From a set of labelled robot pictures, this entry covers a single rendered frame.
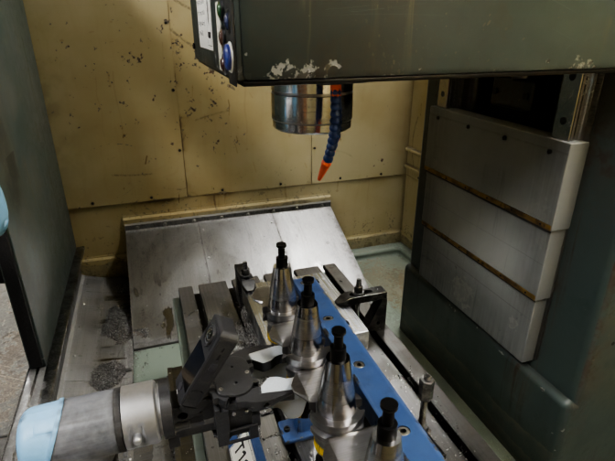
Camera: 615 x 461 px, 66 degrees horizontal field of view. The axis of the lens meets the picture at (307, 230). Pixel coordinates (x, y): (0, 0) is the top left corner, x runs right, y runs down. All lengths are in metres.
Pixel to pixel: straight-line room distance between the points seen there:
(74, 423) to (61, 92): 1.46
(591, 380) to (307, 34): 0.92
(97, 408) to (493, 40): 0.68
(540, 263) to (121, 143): 1.49
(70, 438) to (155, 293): 1.24
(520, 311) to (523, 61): 0.61
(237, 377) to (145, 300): 1.21
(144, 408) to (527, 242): 0.83
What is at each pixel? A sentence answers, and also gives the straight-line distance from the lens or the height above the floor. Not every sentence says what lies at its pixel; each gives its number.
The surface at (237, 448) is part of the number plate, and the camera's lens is 0.92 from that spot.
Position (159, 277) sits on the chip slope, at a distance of 1.87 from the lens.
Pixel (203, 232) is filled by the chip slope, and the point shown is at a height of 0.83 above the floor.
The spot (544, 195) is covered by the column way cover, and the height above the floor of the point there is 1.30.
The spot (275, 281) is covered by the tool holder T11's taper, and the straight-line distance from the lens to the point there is 0.70.
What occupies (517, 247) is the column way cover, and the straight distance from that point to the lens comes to 1.15.
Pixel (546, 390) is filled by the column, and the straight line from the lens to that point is 1.23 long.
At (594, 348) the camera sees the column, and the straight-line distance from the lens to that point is 1.14.
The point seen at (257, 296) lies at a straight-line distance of 0.77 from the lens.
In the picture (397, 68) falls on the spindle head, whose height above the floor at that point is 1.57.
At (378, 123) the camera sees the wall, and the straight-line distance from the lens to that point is 2.18.
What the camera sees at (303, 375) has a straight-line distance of 0.62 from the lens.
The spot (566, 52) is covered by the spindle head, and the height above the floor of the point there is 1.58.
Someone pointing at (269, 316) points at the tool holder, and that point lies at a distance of 0.71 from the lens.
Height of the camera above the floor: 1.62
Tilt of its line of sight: 24 degrees down
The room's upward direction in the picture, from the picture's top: straight up
